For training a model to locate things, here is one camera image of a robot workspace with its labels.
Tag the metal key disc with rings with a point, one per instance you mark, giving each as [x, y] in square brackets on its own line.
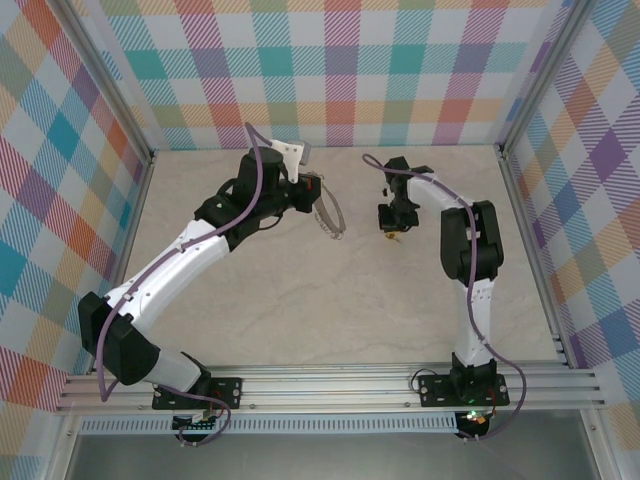
[330, 220]

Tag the long aluminium base rail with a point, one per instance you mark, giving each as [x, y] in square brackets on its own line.
[325, 387]

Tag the small silver key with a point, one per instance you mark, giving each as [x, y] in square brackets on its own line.
[398, 241]

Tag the aluminium side rail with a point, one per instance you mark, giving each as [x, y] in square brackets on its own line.
[132, 225]
[537, 250]

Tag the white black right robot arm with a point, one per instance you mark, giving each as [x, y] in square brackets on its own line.
[452, 240]

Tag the aluminium corner post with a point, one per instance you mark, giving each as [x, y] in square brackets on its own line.
[542, 75]
[114, 75]

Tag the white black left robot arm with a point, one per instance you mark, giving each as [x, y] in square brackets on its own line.
[165, 270]

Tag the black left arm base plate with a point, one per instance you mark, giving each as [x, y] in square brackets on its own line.
[230, 392]

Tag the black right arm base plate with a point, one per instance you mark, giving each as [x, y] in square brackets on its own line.
[435, 390]

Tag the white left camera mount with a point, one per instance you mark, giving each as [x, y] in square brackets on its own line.
[287, 152]

